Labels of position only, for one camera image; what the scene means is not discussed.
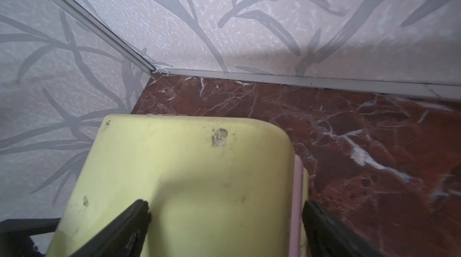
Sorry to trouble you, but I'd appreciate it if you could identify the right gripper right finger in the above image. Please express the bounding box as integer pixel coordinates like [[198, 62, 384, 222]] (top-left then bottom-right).
[[302, 201, 381, 257]]

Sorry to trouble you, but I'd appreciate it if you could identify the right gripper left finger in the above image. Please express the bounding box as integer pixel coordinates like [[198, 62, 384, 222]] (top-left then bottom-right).
[[72, 199, 151, 257]]

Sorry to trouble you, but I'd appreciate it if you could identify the green drawer cabinet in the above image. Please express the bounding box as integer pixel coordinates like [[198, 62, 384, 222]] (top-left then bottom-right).
[[47, 114, 308, 257]]

